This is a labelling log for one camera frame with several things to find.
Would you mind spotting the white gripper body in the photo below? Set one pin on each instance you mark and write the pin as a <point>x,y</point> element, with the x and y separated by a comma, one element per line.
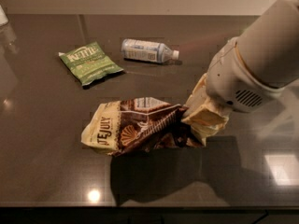
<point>232,78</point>

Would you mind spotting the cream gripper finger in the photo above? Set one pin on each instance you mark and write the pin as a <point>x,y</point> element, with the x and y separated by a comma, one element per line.
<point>198,95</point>
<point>206,117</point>

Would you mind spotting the brown Late July chip bag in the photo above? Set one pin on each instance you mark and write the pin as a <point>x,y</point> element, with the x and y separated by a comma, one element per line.
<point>140,124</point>

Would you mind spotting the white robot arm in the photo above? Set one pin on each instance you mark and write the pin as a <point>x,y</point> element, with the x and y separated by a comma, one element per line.
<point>250,71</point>

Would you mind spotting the green Kettle chip bag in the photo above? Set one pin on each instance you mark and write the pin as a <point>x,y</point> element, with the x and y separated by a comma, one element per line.
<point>89,63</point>

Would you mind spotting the clear plastic water bottle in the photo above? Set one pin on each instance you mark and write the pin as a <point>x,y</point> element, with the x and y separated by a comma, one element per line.
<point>147,51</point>

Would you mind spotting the white object at left edge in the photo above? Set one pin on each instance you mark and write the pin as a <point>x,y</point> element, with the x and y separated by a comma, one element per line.
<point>3,17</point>

